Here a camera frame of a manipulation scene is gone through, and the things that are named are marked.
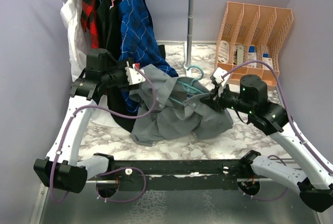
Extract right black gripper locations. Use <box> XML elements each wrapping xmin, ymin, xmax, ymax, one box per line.
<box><xmin>200</xmin><ymin>81</ymin><xmax>254</xmax><ymax>114</ymax></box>

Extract teal plastic hanger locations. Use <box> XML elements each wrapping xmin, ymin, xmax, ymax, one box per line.
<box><xmin>158</xmin><ymin>66</ymin><xmax>209</xmax><ymax>110</ymax></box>

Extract grey shirt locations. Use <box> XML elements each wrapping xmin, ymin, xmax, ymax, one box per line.
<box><xmin>130</xmin><ymin>65</ymin><xmax>233</xmax><ymax>146</ymax></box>

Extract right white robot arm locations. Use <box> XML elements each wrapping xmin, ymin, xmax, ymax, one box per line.
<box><xmin>202</xmin><ymin>68</ymin><xmax>332</xmax><ymax>213</ymax></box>

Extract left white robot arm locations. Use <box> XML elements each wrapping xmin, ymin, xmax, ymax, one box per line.
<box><xmin>33</xmin><ymin>48</ymin><xmax>136</xmax><ymax>193</ymax></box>

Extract blue plaid shirt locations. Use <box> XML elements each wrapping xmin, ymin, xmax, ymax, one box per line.
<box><xmin>118</xmin><ymin>0</ymin><xmax>179</xmax><ymax>114</ymax></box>

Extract red black plaid shirt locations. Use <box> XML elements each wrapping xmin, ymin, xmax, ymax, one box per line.
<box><xmin>81</xmin><ymin>0</ymin><xmax>102</xmax><ymax>48</ymax></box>

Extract white shirt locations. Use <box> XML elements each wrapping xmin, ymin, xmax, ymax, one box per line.
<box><xmin>60</xmin><ymin>0</ymin><xmax>121</xmax><ymax>127</ymax></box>

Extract grey boxed item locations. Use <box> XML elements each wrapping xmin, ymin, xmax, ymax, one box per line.
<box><xmin>233</xmin><ymin>43</ymin><xmax>244</xmax><ymax>65</ymax></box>

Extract blue white box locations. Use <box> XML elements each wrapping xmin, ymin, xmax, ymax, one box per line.
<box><xmin>248</xmin><ymin>45</ymin><xmax>257</xmax><ymax>60</ymax></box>

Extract peach plastic file organizer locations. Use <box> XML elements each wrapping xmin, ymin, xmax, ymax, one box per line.
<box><xmin>215</xmin><ymin>2</ymin><xmax>293</xmax><ymax>89</ymax></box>

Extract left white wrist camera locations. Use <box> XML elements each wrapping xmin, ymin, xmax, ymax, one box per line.
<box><xmin>125</xmin><ymin>63</ymin><xmax>146</xmax><ymax>85</ymax></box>

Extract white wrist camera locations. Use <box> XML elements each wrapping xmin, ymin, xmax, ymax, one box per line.
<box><xmin>125</xmin><ymin>63</ymin><xmax>146</xmax><ymax>85</ymax></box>
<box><xmin>210</xmin><ymin>67</ymin><xmax>230</xmax><ymax>94</ymax></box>

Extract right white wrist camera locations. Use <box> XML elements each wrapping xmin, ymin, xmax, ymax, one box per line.
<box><xmin>210</xmin><ymin>67</ymin><xmax>230</xmax><ymax>94</ymax></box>

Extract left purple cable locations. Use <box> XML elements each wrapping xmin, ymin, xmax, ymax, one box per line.
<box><xmin>49</xmin><ymin>68</ymin><xmax>158</xmax><ymax>204</ymax></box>

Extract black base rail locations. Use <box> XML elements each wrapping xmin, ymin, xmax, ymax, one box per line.
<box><xmin>90</xmin><ymin>159</ymin><xmax>254</xmax><ymax>191</ymax></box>

